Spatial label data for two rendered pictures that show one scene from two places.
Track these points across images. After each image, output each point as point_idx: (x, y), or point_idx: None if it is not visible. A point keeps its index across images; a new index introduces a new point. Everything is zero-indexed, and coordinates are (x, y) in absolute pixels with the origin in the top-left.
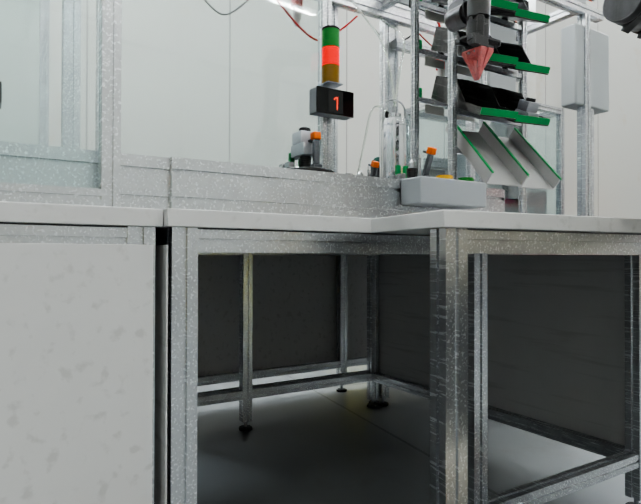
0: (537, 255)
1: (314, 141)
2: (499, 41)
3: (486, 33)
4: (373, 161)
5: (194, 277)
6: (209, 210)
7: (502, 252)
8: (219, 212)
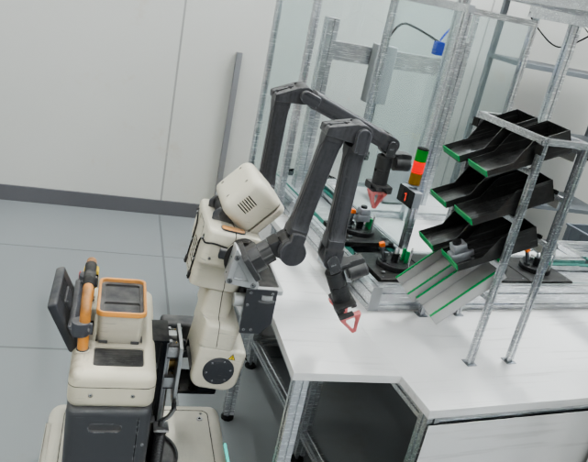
0: (527, 419)
1: (350, 213)
2: (376, 187)
3: (372, 181)
4: None
5: None
6: (275, 222)
7: None
8: (276, 224)
